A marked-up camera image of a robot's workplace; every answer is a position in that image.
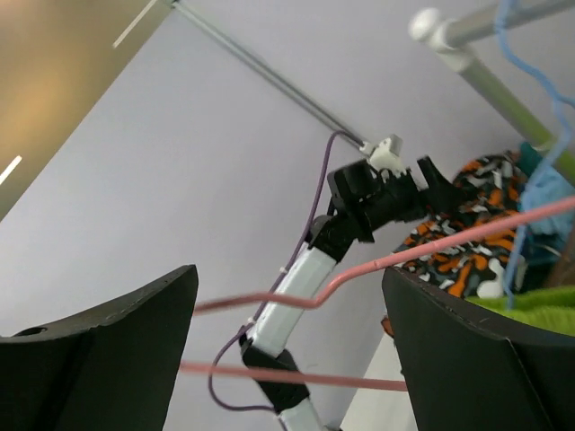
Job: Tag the light blue shorts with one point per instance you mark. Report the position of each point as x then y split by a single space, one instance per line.
550 187

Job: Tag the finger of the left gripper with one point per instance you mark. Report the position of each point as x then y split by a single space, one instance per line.
440 194

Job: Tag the pink translucent plastic basin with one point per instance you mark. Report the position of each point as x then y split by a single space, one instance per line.
562 273

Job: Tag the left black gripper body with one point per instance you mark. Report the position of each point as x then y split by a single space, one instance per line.
403 199

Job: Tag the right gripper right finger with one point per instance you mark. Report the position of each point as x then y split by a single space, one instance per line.
467 368

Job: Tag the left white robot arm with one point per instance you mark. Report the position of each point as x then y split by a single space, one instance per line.
364 199

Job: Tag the lime green shorts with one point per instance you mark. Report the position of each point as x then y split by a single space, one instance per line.
547 309

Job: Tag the metal clothes rack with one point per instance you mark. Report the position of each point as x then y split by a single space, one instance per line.
470 99

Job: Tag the teal green shorts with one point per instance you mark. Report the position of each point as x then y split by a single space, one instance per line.
528 159

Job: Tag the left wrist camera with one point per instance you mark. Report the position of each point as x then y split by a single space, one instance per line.
385 156

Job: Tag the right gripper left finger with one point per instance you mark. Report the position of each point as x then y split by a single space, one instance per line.
110 367

